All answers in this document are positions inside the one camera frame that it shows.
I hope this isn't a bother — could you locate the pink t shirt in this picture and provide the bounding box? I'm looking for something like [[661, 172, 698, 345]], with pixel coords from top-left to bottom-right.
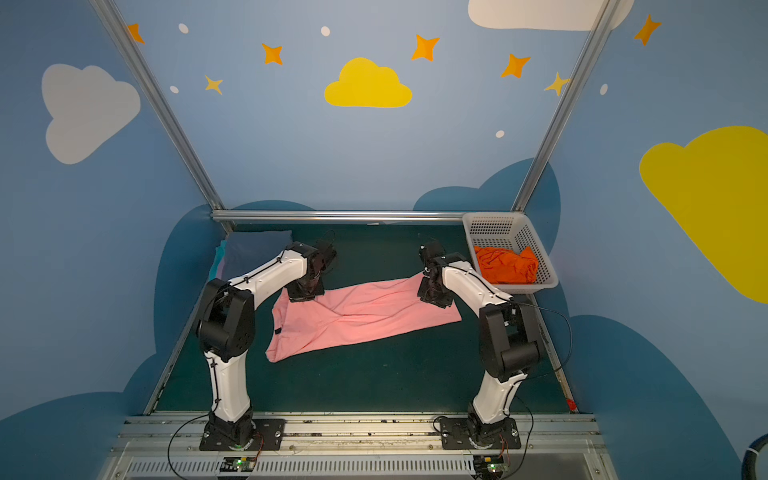
[[266, 274, 461, 363]]

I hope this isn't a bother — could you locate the white plastic laundry basket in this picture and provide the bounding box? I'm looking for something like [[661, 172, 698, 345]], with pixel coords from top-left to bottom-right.
[[462, 213, 559, 294]]

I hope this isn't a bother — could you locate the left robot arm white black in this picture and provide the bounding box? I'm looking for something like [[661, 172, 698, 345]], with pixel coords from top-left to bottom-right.
[[195, 240, 336, 450]]

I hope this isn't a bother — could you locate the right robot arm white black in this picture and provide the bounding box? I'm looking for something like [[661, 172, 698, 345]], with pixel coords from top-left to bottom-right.
[[418, 241, 542, 449]]

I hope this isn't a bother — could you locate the orange t shirt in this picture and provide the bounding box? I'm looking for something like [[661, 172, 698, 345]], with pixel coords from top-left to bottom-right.
[[474, 247, 539, 285]]

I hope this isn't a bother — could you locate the folded grey blue t shirt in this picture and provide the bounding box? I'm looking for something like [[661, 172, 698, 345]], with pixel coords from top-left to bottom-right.
[[218, 230, 293, 280]]

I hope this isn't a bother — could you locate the folded teal t shirt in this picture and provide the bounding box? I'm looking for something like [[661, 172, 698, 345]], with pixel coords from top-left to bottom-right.
[[208, 240, 227, 280]]

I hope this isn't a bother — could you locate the right green circuit board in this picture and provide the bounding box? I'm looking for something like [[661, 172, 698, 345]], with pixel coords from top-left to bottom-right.
[[471, 456, 510, 480]]

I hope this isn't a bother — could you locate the green circuit board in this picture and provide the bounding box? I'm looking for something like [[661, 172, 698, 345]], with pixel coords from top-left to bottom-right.
[[471, 456, 510, 480], [219, 456, 257, 474]]

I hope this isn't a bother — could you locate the left green circuit board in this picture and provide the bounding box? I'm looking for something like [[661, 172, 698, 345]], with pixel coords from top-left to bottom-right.
[[219, 456, 257, 474]]

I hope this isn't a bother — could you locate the aluminium frame back crossbar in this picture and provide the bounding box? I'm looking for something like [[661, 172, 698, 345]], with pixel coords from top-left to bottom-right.
[[211, 209, 527, 226]]

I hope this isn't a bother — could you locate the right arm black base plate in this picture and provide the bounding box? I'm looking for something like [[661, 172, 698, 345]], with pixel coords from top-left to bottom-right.
[[437, 416, 522, 450]]

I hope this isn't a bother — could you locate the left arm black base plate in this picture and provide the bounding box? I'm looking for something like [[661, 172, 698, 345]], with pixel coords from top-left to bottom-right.
[[199, 416, 285, 452]]

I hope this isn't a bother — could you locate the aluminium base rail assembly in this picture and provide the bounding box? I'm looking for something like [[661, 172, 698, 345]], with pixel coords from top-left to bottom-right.
[[98, 412, 618, 479]]

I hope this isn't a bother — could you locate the aluminium frame right post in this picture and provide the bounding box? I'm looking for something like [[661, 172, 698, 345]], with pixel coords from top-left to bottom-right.
[[510, 0, 621, 213]]

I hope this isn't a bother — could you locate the aluminium frame post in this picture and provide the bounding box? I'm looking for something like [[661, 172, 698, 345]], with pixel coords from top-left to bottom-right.
[[89, 0, 225, 214], [510, 0, 621, 213]]

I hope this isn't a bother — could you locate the aluminium frame left post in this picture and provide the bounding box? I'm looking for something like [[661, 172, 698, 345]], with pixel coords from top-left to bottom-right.
[[89, 0, 225, 214]]

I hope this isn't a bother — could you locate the black hose bottom right corner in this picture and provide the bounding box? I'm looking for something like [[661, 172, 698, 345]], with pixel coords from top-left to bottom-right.
[[741, 433, 768, 480]]

